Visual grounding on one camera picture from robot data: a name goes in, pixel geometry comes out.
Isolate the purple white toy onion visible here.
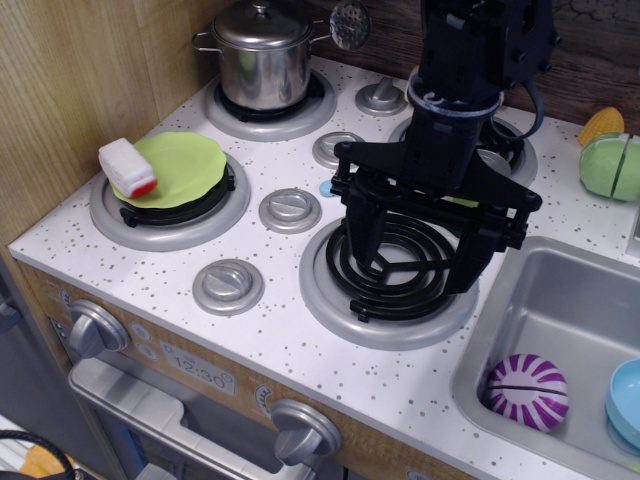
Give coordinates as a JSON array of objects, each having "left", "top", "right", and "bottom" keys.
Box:
[{"left": 486, "top": 354, "right": 570, "bottom": 433}]

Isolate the green toy cabbage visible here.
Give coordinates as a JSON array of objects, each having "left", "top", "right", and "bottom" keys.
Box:
[{"left": 579, "top": 132, "right": 639, "bottom": 202}]

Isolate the white and red toy block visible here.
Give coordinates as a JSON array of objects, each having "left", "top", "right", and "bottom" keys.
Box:
[{"left": 98, "top": 138, "right": 158, "bottom": 199}]

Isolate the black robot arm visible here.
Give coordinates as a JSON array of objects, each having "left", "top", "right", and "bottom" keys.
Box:
[{"left": 332, "top": 1, "right": 559, "bottom": 294}]

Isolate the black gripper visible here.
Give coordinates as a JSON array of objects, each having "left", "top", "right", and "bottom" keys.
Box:
[{"left": 333, "top": 108, "right": 542, "bottom": 294}]

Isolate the black cable on floor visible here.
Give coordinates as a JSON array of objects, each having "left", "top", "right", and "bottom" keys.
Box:
[{"left": 0, "top": 429, "right": 76, "bottom": 480}]

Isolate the grey stovetop knob middle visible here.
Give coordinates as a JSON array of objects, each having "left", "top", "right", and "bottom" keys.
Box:
[{"left": 258, "top": 188, "right": 322, "bottom": 234}]

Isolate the grey oven door handle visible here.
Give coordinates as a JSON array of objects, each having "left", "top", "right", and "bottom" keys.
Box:
[{"left": 69, "top": 359, "right": 317, "bottom": 479}]

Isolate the grey stovetop knob upper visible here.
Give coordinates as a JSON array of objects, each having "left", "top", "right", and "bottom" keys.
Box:
[{"left": 312, "top": 131, "right": 364, "bottom": 170}]

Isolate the grey stovetop knob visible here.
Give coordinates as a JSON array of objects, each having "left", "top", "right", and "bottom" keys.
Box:
[
  {"left": 258, "top": 188, "right": 322, "bottom": 234},
  {"left": 355, "top": 77, "right": 408, "bottom": 117},
  {"left": 312, "top": 131, "right": 364, "bottom": 170},
  {"left": 192, "top": 259, "right": 265, "bottom": 316}
]

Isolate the grey sink basin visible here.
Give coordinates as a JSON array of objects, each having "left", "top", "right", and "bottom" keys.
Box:
[{"left": 452, "top": 237, "right": 639, "bottom": 479}]

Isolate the left oven knob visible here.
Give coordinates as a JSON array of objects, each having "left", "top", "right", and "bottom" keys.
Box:
[{"left": 69, "top": 299, "right": 131, "bottom": 359}]

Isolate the grey stovetop knob front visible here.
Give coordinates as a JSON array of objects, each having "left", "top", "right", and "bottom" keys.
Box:
[{"left": 192, "top": 259, "right": 265, "bottom": 316}]

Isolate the front right black burner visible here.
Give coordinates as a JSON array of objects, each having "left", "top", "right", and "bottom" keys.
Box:
[{"left": 299, "top": 214, "right": 479, "bottom": 351}]

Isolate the green plastic plate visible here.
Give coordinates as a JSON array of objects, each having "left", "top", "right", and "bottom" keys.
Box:
[{"left": 111, "top": 132, "right": 227, "bottom": 209}]

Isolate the steel pot lid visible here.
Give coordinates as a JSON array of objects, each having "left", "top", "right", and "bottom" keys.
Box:
[{"left": 211, "top": 0, "right": 313, "bottom": 49}]

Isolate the blue handled toy knife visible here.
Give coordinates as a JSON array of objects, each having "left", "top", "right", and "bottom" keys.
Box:
[{"left": 319, "top": 180, "right": 335, "bottom": 198}]

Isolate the back left black burner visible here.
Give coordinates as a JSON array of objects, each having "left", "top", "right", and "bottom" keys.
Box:
[{"left": 204, "top": 70, "right": 337, "bottom": 142}]

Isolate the right oven knob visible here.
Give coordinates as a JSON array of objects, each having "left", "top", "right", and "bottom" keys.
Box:
[{"left": 271, "top": 399, "right": 343, "bottom": 466}]

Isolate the grey stovetop knob back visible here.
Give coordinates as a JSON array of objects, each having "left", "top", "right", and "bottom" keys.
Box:
[{"left": 355, "top": 77, "right": 408, "bottom": 117}]

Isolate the steel slotted spoon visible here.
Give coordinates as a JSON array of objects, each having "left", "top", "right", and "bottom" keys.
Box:
[{"left": 312, "top": 1, "right": 372, "bottom": 52}]

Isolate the light blue bowl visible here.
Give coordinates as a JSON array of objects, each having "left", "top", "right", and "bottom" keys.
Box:
[{"left": 605, "top": 358, "right": 639, "bottom": 449}]

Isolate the front left black burner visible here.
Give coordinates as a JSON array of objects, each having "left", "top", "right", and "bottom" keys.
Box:
[{"left": 89, "top": 156, "right": 251, "bottom": 252}]

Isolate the orange toy on floor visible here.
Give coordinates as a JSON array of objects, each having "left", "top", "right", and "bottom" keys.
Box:
[{"left": 19, "top": 445, "right": 68, "bottom": 479}]

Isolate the yellow toy corn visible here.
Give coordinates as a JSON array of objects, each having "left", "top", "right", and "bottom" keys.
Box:
[{"left": 578, "top": 107, "right": 625, "bottom": 147}]

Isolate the steel cooking pot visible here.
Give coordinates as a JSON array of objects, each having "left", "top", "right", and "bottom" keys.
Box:
[{"left": 192, "top": 32, "right": 314, "bottom": 111}]

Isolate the oven knob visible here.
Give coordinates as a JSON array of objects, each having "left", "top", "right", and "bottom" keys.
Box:
[
  {"left": 69, "top": 299, "right": 131, "bottom": 359},
  {"left": 271, "top": 399, "right": 343, "bottom": 466}
]

